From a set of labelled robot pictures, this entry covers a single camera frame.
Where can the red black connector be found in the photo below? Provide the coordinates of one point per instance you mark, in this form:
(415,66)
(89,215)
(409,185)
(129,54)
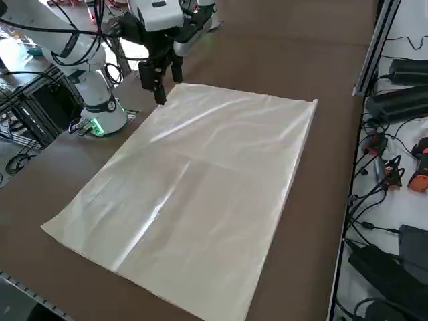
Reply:
(376,143)

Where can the orange black power drill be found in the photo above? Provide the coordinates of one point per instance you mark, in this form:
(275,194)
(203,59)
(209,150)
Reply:
(419,180)

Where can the aluminium frame post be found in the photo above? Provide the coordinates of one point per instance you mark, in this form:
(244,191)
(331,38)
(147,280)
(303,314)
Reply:
(375,57)

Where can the orange black hand tool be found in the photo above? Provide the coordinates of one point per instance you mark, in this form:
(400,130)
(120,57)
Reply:
(394,174)

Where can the round black device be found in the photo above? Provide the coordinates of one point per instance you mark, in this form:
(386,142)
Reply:
(374,312)

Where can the cream tablecloth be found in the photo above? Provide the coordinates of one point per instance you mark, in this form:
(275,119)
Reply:
(200,200)

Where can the long black power brick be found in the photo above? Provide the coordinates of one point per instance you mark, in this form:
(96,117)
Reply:
(384,277)

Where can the large black power brick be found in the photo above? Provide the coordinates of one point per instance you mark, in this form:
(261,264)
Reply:
(398,102)

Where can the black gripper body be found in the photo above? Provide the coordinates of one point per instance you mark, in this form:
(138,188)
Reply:
(160,45)

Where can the aluminium frame profile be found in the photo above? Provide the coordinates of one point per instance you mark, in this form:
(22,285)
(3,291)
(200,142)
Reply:
(30,294)

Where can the flat black box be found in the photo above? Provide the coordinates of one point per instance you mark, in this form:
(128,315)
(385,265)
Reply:
(414,244)

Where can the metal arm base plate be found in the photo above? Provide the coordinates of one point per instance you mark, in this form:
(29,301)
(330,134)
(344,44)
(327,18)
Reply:
(133,115)

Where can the aluminium equipment rack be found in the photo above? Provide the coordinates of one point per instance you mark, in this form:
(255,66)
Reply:
(33,100)

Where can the grey metal cylinder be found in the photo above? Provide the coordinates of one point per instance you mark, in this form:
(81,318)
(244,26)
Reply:
(379,170)

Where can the white side bench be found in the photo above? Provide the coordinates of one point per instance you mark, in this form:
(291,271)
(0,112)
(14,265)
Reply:
(414,207)

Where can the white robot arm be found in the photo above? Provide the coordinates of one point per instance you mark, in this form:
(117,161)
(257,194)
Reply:
(97,97)
(217,20)

